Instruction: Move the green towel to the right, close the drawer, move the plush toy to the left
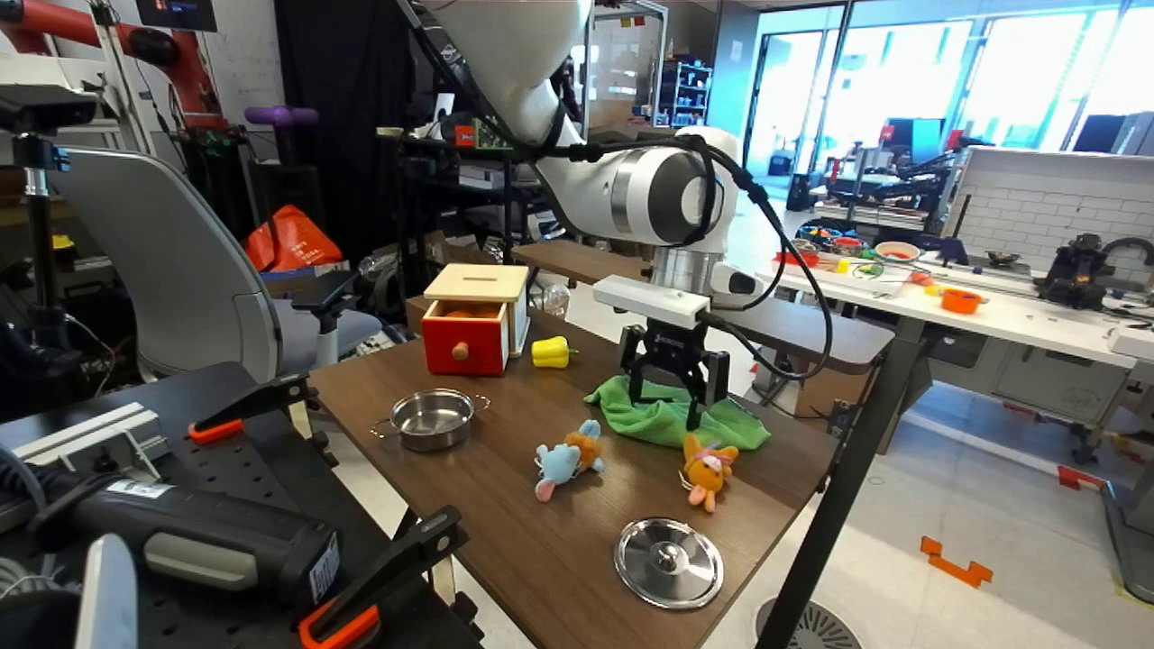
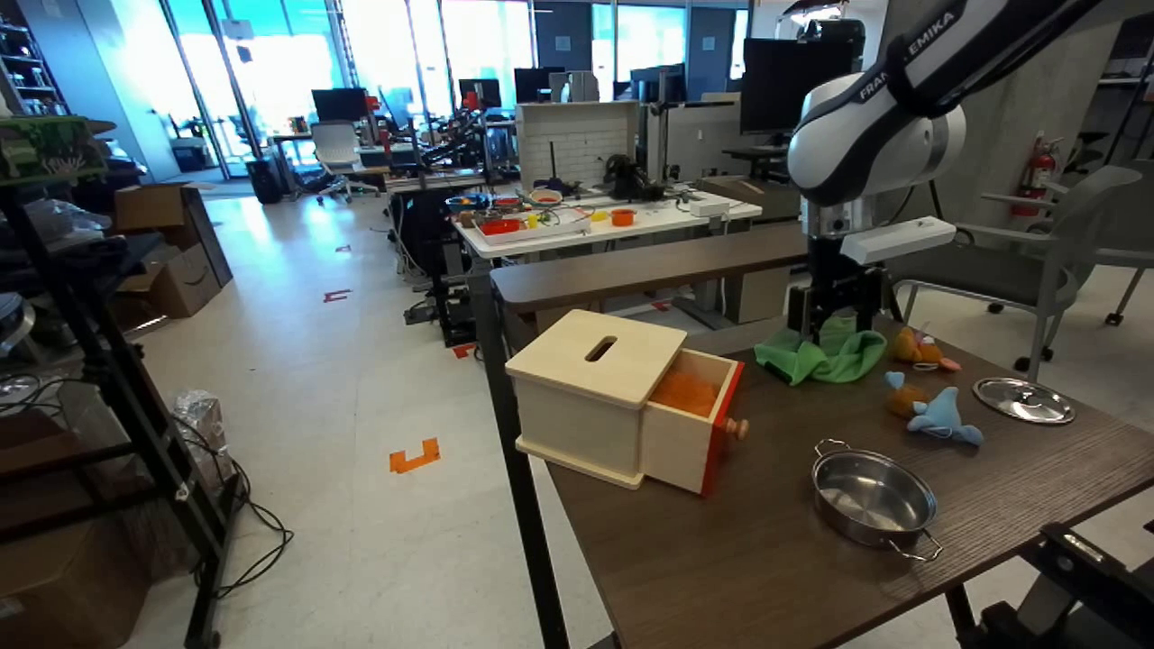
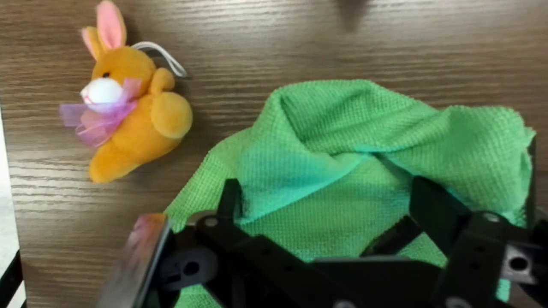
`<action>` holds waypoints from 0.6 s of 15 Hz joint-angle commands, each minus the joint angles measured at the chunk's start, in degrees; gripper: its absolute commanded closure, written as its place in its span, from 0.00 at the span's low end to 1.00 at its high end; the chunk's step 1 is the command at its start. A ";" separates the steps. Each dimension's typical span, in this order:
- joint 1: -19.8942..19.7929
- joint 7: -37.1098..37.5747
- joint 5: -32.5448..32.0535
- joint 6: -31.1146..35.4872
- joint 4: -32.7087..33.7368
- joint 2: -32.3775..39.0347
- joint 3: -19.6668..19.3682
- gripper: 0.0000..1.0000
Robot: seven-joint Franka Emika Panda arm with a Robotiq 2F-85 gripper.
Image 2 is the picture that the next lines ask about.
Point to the brown wooden bench table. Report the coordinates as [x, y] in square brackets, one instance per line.
[624, 272]

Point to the large black monitor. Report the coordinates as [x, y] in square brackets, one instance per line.
[768, 83]

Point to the orange plush toy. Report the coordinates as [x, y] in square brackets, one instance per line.
[922, 350]

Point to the black metal rack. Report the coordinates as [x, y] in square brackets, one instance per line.
[122, 384]

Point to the grey office chair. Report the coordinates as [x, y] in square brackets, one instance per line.
[1069, 241]

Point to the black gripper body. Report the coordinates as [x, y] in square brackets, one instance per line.
[848, 289]

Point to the green towel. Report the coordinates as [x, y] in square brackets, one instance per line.
[832, 357]

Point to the small steel pot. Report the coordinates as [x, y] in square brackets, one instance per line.
[869, 497]

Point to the flat red tray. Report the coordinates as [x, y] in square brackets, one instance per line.
[503, 226]

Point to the blue plush toy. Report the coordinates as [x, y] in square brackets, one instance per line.
[943, 421]

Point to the white desk divider panel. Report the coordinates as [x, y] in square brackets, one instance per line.
[578, 137]

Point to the silver plate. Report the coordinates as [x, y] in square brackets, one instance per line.
[1026, 403]

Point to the light wooden slotted box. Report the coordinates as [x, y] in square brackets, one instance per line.
[590, 384]

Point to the wooden drawer with orange front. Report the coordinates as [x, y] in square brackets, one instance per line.
[685, 421]

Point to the orange floor tape marker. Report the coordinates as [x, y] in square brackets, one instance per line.
[416, 458]

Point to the white swivel office chair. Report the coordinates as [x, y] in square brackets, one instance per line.
[336, 149]

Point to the white work table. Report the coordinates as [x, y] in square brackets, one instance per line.
[649, 220]

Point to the brown cardboard box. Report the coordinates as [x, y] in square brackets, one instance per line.
[180, 257]

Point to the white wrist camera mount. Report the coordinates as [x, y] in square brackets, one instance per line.
[902, 241]

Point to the small orange bin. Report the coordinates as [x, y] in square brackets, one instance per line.
[620, 217]

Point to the red fire extinguisher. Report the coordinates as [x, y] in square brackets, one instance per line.
[1035, 175]

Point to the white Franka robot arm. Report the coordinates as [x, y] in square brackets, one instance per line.
[876, 132]

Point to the black desktop device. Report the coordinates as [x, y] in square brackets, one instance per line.
[630, 177]

